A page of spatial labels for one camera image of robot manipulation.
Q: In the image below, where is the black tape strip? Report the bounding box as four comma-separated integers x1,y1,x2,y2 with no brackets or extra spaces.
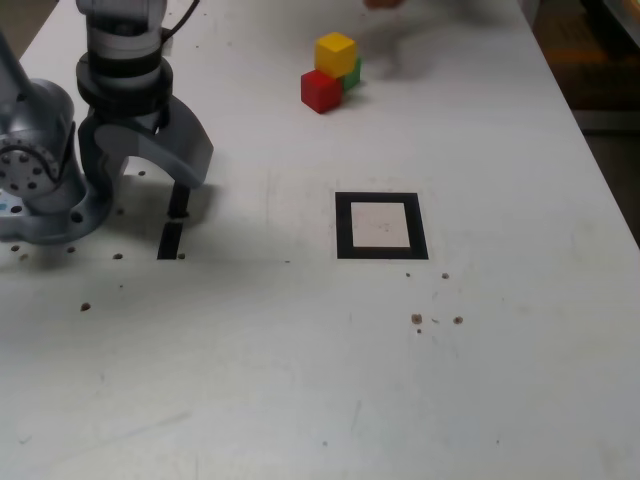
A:
156,182,191,261

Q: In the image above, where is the yellow cube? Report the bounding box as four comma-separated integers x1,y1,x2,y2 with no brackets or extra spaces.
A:
314,32,359,79

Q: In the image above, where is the red cube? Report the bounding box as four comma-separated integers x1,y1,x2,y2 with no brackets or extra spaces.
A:
300,68,344,115

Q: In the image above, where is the dark background furniture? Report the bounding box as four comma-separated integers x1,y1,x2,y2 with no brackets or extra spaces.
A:
519,0,640,134

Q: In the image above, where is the black tape square outline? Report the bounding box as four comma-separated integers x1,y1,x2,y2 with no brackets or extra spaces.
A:
333,191,430,261

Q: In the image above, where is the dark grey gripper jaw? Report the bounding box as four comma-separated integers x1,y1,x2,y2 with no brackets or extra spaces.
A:
77,113,132,199

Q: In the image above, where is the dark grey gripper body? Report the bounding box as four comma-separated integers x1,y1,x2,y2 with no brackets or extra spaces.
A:
88,98,170,137

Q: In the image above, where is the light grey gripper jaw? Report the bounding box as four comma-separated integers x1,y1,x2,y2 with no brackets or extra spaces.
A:
93,94,215,190

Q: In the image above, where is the green cube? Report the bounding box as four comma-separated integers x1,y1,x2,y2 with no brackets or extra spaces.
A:
341,57,363,93

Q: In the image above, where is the black cable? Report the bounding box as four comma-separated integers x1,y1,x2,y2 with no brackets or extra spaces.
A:
160,0,201,44

